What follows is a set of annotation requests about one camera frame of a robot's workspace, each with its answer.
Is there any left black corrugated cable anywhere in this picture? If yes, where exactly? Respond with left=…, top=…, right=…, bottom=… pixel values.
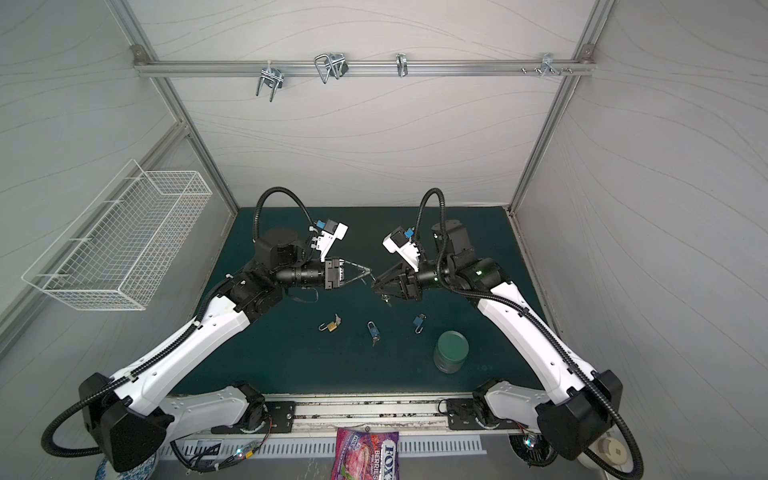
left=40, top=186, right=317, bottom=458

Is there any metal hook bracket right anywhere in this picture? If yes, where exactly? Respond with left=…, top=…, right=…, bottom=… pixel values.
left=520, top=53, right=573, bottom=77

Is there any metal u-bolt clamp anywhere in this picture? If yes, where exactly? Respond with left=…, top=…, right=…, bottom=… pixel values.
left=314, top=53, right=349, bottom=84
left=255, top=64, right=284, bottom=102

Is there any black corrugated cable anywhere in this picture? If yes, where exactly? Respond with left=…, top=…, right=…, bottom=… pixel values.
left=40, top=186, right=317, bottom=458
left=415, top=187, right=644, bottom=480

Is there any aluminium cross rail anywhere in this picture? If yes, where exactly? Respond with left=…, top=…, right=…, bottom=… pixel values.
left=134, top=57, right=597, bottom=78

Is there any blue padlock with keys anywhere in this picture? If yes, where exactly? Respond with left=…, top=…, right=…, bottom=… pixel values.
left=367, top=321, right=381, bottom=346

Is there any blue white ceramic plate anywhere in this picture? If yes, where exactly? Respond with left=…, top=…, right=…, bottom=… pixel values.
left=94, top=455, right=158, bottom=480

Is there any metal u-bolt clamp middle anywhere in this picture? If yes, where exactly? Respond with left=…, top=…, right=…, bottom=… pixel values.
left=314, top=53, right=349, bottom=84

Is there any brass padlock with key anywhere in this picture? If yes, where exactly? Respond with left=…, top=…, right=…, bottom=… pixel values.
left=318, top=314, right=342, bottom=332

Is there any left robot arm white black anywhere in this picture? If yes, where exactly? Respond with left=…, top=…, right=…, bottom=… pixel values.
left=79, top=220, right=349, bottom=473

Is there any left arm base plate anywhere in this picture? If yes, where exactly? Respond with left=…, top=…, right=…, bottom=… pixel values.
left=211, top=401, right=296, bottom=435

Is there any metal u-bolt clamp left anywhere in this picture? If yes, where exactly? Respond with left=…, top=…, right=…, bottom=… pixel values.
left=255, top=64, right=284, bottom=102

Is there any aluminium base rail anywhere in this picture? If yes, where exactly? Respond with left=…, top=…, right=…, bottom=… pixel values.
left=161, top=392, right=541, bottom=437

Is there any white wire basket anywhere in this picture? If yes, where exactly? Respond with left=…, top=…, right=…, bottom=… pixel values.
left=21, top=160, right=212, bottom=311

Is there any small blue padlock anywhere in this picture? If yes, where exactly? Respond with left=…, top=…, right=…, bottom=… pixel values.
left=413, top=314, right=426, bottom=335

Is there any white plastic bottle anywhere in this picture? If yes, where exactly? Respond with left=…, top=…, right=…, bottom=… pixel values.
left=589, top=433, right=632, bottom=472

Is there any white slotted cable duct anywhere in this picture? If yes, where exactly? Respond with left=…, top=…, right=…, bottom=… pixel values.
left=158, top=435, right=487, bottom=462

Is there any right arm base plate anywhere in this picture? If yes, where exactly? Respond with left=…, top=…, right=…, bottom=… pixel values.
left=437, top=398, right=528, bottom=432

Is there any right black corrugated cable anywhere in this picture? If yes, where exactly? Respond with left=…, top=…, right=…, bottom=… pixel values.
left=415, top=187, right=644, bottom=480

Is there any small metal bracket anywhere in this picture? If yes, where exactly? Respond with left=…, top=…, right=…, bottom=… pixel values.
left=395, top=53, right=408, bottom=78

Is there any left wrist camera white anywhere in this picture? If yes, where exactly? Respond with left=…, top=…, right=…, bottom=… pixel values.
left=310, top=219, right=348, bottom=262

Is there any purple candy bag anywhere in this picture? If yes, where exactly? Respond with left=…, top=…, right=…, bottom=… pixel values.
left=331, top=429, right=400, bottom=480

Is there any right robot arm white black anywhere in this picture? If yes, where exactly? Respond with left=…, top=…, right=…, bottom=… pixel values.
left=374, top=220, right=628, bottom=460

